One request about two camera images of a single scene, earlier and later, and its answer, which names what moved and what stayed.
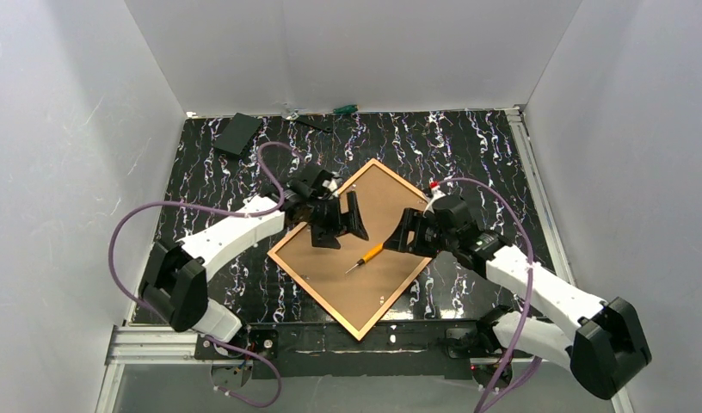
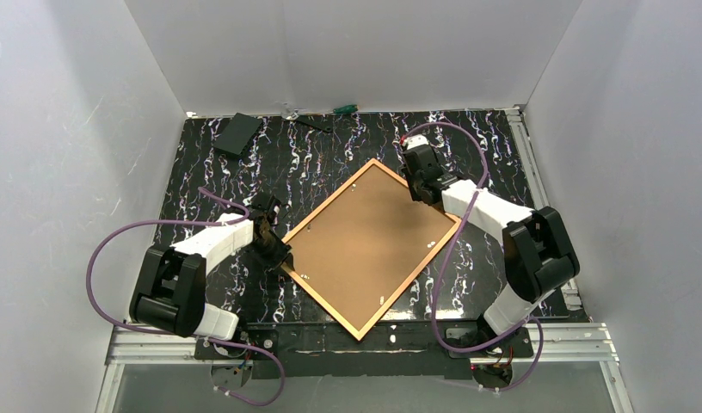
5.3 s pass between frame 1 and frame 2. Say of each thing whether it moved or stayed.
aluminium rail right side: stayed
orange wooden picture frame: stayed
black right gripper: moved
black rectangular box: stayed
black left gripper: moved
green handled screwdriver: stayed
